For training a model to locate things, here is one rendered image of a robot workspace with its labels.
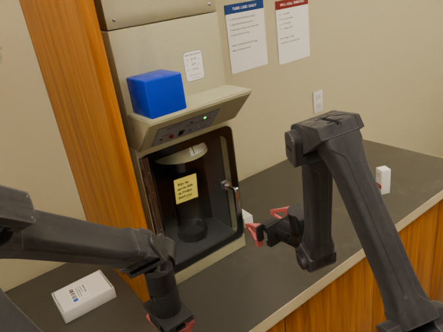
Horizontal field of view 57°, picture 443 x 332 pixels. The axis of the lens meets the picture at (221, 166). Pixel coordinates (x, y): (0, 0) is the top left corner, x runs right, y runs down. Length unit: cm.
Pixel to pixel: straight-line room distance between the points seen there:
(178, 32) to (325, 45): 120
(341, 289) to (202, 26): 95
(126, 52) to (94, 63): 14
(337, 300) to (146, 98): 93
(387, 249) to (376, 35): 198
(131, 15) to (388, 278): 79
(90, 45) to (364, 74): 184
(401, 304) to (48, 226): 51
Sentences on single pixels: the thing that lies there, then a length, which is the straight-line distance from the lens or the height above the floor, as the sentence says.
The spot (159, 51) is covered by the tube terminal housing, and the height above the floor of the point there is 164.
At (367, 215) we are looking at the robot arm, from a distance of 66.
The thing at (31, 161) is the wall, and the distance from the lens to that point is 147.
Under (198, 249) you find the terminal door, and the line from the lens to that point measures 130.
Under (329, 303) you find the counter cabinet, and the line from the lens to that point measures 146.
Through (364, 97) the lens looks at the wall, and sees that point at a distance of 253.
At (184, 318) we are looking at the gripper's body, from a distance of 86.
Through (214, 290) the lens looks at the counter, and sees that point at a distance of 129.
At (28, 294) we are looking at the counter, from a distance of 152.
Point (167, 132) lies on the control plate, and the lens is 104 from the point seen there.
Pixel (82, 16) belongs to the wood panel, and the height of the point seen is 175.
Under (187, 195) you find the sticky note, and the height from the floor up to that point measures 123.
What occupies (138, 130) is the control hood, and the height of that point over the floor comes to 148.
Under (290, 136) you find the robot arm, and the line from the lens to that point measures 72.
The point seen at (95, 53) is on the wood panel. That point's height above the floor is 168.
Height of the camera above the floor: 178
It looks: 24 degrees down
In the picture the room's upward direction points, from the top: 8 degrees counter-clockwise
